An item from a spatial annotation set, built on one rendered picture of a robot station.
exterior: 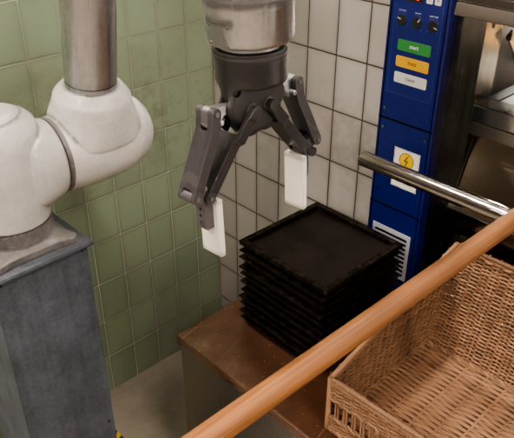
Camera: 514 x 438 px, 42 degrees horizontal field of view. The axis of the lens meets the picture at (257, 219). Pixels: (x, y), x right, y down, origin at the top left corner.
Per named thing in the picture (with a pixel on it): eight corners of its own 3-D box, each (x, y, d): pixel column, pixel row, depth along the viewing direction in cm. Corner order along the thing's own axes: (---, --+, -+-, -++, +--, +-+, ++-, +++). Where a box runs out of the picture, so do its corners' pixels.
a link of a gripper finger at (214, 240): (222, 198, 69) (217, 201, 69) (226, 255, 73) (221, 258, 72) (203, 189, 71) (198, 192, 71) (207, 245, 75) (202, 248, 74)
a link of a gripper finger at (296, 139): (240, 100, 71) (247, 89, 72) (287, 149, 80) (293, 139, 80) (267, 108, 69) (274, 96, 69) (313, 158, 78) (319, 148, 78)
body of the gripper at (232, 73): (253, 28, 72) (255, 109, 76) (193, 46, 66) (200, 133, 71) (306, 39, 67) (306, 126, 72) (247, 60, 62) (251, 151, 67)
